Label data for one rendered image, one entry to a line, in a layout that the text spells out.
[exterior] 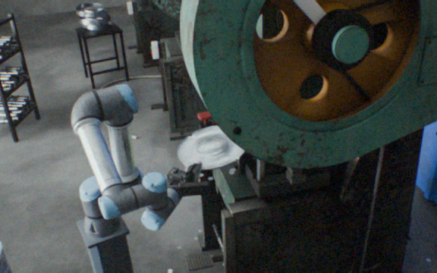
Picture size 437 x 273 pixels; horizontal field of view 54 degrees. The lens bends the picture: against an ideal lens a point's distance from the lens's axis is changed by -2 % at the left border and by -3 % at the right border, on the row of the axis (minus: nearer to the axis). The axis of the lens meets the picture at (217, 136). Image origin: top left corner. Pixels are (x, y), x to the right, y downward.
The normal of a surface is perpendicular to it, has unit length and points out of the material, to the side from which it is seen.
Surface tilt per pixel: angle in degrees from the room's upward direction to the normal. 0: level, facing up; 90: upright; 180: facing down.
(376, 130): 90
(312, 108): 90
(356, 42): 90
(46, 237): 0
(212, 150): 9
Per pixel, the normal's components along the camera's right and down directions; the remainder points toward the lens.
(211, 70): 0.25, 0.47
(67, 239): -0.04, -0.87
